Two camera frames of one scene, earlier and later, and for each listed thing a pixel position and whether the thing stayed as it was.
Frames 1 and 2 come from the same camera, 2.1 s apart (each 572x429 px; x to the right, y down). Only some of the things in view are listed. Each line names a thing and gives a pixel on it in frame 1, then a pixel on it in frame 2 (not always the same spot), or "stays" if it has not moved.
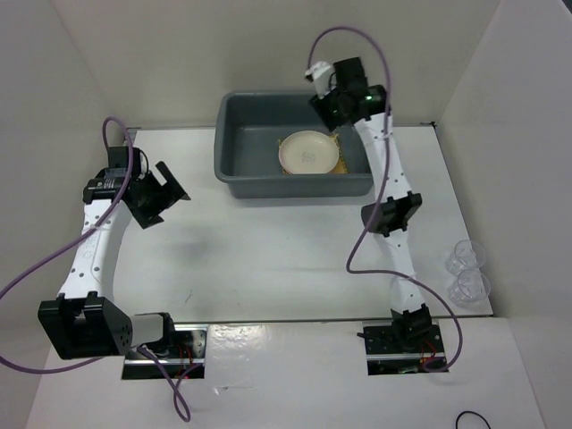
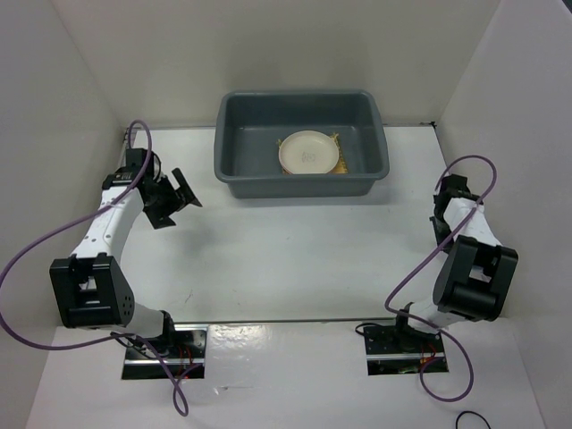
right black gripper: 331,120 → 440,239
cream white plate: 308,152 stays
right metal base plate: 385,356 stays
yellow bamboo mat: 340,166 stays
